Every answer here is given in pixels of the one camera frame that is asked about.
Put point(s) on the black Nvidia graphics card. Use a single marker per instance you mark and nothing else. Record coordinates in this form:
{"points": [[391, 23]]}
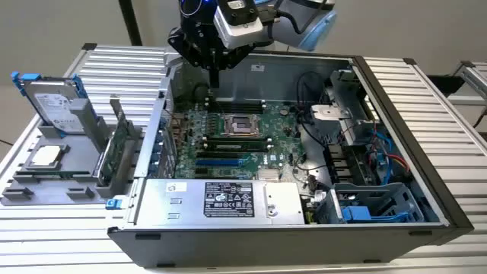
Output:
{"points": [[118, 148]]}

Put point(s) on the black stand pole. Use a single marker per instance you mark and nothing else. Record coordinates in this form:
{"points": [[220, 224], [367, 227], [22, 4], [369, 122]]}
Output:
{"points": [[131, 23]]}

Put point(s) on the CPU socket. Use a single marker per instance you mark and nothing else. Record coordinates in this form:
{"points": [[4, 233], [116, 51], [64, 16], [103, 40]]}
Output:
{"points": [[242, 124]]}

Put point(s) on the silver coin battery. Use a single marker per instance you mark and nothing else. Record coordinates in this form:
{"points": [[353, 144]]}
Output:
{"points": [[284, 111]]}

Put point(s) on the green Dell motherboard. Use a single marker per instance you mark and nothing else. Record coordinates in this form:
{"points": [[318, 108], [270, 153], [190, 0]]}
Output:
{"points": [[282, 134]]}

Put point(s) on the hard disk in blue carrier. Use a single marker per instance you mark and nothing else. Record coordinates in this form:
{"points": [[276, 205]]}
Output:
{"points": [[54, 108]]}

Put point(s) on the silver chipset heatsink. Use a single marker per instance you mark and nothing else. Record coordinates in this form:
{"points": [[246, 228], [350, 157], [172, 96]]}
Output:
{"points": [[270, 174]]}

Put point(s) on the silver CPU chip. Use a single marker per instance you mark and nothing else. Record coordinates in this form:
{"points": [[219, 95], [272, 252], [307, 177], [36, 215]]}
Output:
{"points": [[46, 155]]}

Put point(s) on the silver power supply unit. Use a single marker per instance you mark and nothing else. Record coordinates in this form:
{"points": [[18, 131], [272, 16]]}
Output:
{"points": [[190, 205]]}

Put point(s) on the green RAM stick bare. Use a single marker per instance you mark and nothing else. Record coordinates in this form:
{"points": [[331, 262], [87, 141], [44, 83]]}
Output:
{"points": [[50, 172]]}

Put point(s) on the blue case latch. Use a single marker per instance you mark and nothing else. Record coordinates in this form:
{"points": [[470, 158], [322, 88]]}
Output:
{"points": [[114, 203]]}

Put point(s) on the grey plastic parts rack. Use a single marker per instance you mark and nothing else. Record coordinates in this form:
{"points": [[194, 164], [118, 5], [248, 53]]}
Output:
{"points": [[56, 181]]}

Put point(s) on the metal slat side table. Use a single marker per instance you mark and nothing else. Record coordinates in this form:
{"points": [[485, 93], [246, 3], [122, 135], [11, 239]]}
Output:
{"points": [[475, 71]]}

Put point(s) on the open black PC case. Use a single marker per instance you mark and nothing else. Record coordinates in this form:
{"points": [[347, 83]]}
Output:
{"points": [[266, 248]]}

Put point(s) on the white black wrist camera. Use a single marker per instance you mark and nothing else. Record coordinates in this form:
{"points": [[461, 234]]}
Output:
{"points": [[239, 25]]}

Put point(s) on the silver metal drive bracket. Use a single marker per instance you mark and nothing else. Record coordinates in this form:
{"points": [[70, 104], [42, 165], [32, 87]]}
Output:
{"points": [[327, 112]]}

